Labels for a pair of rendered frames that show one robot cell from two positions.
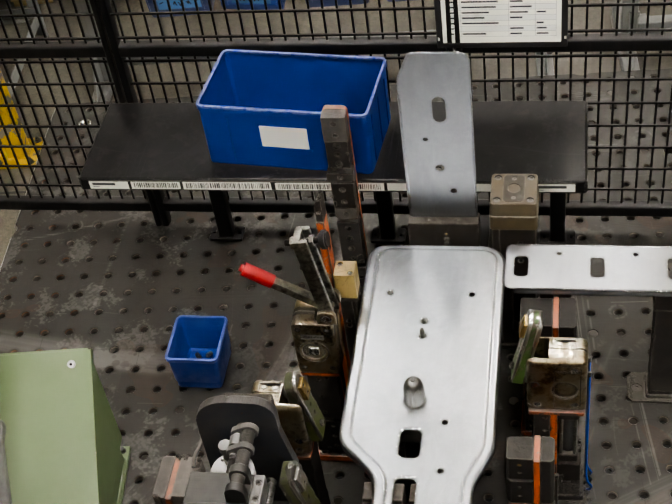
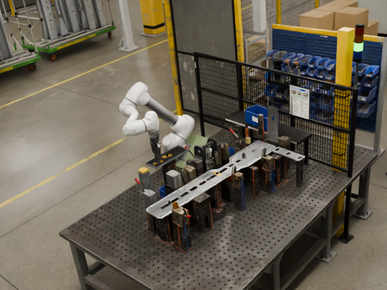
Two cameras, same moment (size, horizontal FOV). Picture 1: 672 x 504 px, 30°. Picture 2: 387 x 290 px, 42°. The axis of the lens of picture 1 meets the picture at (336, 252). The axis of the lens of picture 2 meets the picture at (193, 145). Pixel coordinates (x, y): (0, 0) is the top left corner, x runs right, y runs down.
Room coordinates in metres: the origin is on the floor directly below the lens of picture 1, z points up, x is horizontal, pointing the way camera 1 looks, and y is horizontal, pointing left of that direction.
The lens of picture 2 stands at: (-2.18, -1.84, 3.19)
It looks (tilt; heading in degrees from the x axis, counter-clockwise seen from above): 28 degrees down; 34
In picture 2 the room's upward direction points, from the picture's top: 6 degrees counter-clockwise
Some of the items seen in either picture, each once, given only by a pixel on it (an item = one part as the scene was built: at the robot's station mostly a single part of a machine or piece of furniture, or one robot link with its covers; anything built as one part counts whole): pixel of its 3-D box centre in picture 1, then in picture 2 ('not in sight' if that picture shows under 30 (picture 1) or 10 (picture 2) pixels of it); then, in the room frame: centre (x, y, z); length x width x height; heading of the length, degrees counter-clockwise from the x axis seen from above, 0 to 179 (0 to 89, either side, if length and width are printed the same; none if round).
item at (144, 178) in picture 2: not in sight; (147, 194); (0.44, 0.45, 0.92); 0.08 x 0.08 x 0.44; 76
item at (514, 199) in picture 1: (515, 264); (284, 155); (1.51, -0.31, 0.88); 0.08 x 0.08 x 0.36; 76
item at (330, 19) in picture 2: not in sight; (338, 40); (6.01, 0.56, 0.52); 1.20 x 0.80 x 1.05; 167
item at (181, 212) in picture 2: not in sight; (182, 228); (0.21, -0.03, 0.88); 0.15 x 0.11 x 0.36; 76
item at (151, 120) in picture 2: not in sight; (150, 121); (0.56, 0.41, 1.54); 0.13 x 0.11 x 0.16; 151
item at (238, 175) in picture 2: not in sight; (238, 190); (0.84, -0.18, 0.87); 0.12 x 0.09 x 0.35; 76
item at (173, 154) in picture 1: (332, 145); (266, 126); (1.75, -0.02, 1.01); 0.90 x 0.22 x 0.03; 76
